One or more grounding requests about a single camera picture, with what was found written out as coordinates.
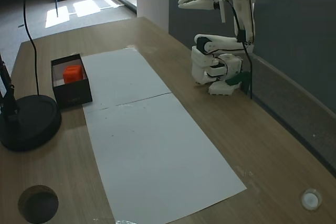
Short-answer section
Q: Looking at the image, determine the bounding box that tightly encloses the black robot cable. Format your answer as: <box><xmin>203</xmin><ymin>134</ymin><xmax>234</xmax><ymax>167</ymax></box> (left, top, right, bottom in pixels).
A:
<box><xmin>226</xmin><ymin>0</ymin><xmax>259</xmax><ymax>98</ymax></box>

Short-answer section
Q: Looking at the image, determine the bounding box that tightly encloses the black lamp cable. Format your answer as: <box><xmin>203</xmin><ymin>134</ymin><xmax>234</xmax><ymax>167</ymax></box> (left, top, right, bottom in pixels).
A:
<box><xmin>23</xmin><ymin>0</ymin><xmax>40</xmax><ymax>97</ymax></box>

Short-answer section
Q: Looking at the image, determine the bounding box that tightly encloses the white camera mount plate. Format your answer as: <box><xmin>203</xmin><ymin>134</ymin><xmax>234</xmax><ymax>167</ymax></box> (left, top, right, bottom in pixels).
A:
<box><xmin>214</xmin><ymin>0</ymin><xmax>227</xmax><ymax>24</ymax></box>

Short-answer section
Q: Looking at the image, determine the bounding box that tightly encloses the dark brown open box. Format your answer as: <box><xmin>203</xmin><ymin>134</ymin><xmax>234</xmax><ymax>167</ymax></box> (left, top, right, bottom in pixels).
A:
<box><xmin>50</xmin><ymin>54</ymin><xmax>93</xmax><ymax>109</ymax></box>

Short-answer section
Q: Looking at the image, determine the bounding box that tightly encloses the white paper sheet with crosses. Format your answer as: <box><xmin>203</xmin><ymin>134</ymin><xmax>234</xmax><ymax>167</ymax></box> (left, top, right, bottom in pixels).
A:
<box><xmin>82</xmin><ymin>92</ymin><xmax>248</xmax><ymax>224</ymax></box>

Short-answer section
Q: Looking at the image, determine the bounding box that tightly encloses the grey desk partition panel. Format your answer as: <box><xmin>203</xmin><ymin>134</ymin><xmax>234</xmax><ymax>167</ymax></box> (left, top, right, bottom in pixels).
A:
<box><xmin>251</xmin><ymin>55</ymin><xmax>336</xmax><ymax>179</ymax></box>

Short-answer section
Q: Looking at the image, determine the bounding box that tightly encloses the black lamp stand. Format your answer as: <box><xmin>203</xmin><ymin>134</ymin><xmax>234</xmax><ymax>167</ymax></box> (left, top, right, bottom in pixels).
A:
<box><xmin>0</xmin><ymin>52</ymin><xmax>62</xmax><ymax>153</ymax></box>

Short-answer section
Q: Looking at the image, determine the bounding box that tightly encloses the white round cap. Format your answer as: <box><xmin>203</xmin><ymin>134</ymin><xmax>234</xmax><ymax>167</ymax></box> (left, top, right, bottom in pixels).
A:
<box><xmin>300</xmin><ymin>188</ymin><xmax>323</xmax><ymax>211</ymax></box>

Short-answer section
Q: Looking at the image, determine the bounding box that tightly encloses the plain white paper sheet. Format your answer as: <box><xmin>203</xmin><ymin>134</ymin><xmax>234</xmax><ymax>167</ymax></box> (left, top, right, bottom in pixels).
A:
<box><xmin>81</xmin><ymin>46</ymin><xmax>173</xmax><ymax>111</ymax></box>

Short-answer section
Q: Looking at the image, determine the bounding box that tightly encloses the orange cube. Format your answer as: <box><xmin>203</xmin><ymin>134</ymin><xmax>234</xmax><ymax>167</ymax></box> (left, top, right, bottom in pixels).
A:
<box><xmin>63</xmin><ymin>65</ymin><xmax>85</xmax><ymax>84</ymax></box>

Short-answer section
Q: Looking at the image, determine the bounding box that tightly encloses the green table clamp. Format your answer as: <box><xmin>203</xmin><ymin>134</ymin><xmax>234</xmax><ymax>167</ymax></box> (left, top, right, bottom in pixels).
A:
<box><xmin>226</xmin><ymin>71</ymin><xmax>252</xmax><ymax>87</ymax></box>

